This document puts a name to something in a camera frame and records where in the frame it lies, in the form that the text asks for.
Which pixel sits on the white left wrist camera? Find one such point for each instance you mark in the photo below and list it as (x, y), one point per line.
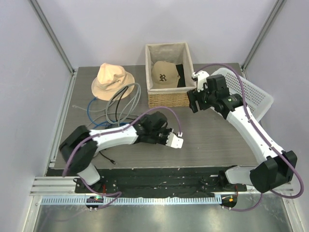
(174, 141)

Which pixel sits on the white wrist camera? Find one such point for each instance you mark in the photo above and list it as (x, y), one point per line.
(174, 141)
(200, 78)

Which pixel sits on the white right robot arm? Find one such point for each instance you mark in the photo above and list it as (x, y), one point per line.
(275, 165)

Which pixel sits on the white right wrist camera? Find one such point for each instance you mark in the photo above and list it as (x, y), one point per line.
(200, 78)

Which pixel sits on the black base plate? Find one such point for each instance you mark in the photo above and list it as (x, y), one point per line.
(168, 182)

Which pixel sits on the beige bucket hat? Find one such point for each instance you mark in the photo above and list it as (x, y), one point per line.
(109, 80)

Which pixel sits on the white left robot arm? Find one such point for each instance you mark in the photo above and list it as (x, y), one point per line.
(80, 147)

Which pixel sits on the white perforated plastic basket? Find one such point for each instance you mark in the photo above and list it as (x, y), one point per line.
(257, 99)

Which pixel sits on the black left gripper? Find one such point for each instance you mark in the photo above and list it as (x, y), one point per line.
(167, 130)

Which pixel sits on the wicker basket with liner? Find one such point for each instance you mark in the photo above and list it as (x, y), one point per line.
(177, 53)

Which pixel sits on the black cloth in basket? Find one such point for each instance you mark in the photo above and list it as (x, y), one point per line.
(181, 82)

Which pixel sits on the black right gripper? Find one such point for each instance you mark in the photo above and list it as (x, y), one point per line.
(191, 94)

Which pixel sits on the aluminium frame rail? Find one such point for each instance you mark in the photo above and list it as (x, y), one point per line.
(71, 190)

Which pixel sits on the tan baseball cap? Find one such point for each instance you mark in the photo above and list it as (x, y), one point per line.
(164, 75)

